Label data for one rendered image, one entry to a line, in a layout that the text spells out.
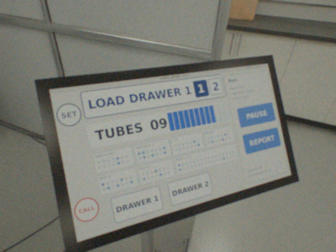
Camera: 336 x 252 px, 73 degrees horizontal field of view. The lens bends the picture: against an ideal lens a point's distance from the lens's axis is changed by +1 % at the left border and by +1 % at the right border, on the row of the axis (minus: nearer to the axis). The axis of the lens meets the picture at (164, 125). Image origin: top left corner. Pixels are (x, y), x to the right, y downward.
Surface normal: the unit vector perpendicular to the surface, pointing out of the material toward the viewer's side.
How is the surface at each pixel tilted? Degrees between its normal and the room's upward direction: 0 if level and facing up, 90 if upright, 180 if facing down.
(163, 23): 90
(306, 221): 0
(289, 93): 90
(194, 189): 50
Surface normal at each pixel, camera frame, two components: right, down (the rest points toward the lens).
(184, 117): 0.29, -0.08
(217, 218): 0.04, -0.80
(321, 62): -0.39, 0.54
